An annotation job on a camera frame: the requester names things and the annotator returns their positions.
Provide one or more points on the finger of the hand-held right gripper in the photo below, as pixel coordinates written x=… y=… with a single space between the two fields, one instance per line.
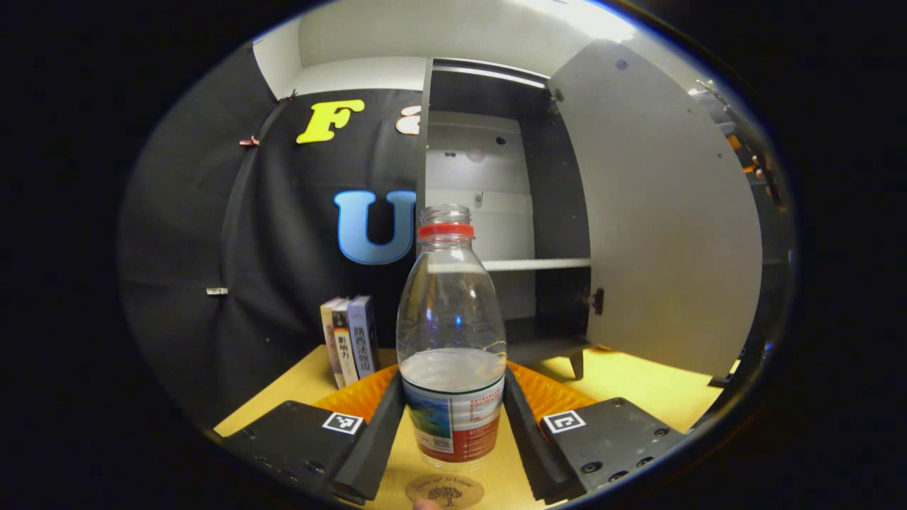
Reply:
x=737 y=142

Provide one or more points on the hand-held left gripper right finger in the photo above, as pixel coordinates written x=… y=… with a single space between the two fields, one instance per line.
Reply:
x=528 y=446

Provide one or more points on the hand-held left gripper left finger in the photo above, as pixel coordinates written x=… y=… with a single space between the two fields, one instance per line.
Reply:
x=375 y=446

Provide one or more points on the round wooden coaster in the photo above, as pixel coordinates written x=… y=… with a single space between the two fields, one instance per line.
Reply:
x=446 y=492

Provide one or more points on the beige cabinet door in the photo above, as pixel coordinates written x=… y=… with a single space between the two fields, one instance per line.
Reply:
x=666 y=227

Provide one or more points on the clear plastic water bottle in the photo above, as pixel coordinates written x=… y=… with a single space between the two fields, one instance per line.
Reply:
x=451 y=319

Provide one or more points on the dark grey cabinet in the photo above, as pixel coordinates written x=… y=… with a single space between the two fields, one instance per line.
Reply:
x=560 y=198

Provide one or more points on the black door hinge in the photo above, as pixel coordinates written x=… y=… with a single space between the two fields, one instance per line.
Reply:
x=596 y=300
x=555 y=99

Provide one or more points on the white cabinet shelf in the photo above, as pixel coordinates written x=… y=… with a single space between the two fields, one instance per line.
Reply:
x=538 y=264

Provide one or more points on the dark book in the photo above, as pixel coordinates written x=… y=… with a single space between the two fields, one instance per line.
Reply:
x=345 y=343

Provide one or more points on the blue-grey book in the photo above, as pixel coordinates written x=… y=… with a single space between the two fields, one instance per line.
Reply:
x=363 y=336

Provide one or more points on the beige book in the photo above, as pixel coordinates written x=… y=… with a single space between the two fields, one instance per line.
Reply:
x=330 y=340

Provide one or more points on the white clip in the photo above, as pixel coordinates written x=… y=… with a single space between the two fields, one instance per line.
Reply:
x=217 y=291

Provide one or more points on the black backdrop cloth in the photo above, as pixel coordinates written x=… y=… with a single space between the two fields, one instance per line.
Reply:
x=283 y=234

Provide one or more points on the copper clip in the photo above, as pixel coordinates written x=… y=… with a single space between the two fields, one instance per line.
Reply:
x=249 y=142

